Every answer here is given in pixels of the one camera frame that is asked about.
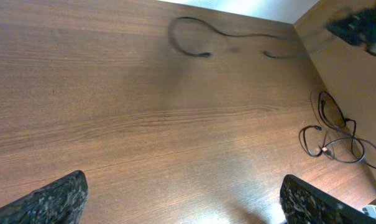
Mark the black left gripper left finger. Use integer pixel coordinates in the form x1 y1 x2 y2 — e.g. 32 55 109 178
0 170 88 223

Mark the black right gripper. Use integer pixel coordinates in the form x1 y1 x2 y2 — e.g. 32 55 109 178
326 9 376 46

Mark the black USB cable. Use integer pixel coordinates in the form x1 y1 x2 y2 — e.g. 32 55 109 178
298 90 376 171
168 16 334 60

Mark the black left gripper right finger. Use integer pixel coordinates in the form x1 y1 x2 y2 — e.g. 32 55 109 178
280 174 376 224

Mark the wooden side panel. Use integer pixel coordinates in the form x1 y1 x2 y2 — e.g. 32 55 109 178
293 0 376 200

